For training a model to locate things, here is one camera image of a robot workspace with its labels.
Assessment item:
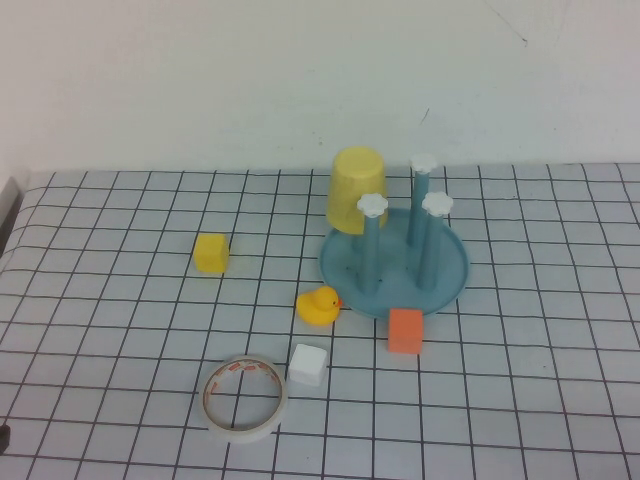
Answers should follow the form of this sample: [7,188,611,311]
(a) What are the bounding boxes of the white black-grid tablecloth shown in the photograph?
[0,167,640,480]

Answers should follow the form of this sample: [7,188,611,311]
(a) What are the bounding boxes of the white foam cube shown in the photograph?
[288,343,329,387]

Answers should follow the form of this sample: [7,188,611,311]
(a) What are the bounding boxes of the white side board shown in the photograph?
[0,175,24,254]

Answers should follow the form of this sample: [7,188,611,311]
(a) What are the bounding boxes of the pale yellow plastic cup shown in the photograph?
[324,145,390,235]

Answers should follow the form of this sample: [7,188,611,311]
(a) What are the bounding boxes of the yellow rubber duck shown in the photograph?
[295,285,345,329]

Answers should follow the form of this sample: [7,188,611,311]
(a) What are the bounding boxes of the yellow foam cube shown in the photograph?
[193,232,231,275]

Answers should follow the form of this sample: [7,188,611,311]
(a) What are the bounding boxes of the blue cup stand white caps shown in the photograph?
[318,153,471,320]

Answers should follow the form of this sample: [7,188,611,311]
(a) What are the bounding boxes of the white adhesive tape roll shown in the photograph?
[202,354,290,444]

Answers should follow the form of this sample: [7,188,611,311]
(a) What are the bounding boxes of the orange foam cube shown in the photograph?
[388,308,425,356]

